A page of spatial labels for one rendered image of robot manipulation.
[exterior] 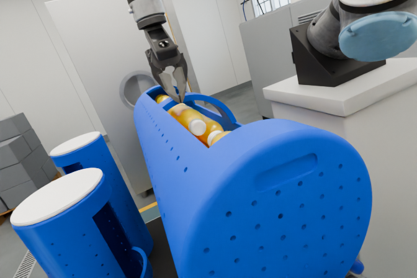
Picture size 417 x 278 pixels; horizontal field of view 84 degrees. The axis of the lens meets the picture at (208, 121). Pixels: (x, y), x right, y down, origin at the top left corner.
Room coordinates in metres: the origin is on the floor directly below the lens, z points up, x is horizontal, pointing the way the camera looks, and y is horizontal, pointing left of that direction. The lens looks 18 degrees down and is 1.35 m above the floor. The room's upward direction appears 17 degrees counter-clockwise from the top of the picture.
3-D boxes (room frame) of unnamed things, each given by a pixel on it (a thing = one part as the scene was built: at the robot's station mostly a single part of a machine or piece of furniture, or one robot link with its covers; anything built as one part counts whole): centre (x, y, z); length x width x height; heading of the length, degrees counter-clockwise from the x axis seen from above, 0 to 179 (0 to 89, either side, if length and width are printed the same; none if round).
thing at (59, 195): (0.70, 0.54, 1.03); 0.28 x 0.28 x 0.01
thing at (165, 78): (0.61, 0.07, 1.27); 0.06 x 0.03 x 0.09; 16
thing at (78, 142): (1.31, 0.78, 1.03); 0.28 x 0.28 x 0.01
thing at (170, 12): (1.69, 0.03, 0.85); 0.06 x 0.06 x 1.70; 16
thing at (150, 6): (0.61, 0.06, 1.45); 0.08 x 0.08 x 0.05
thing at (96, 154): (1.31, 0.78, 0.59); 0.28 x 0.28 x 0.88
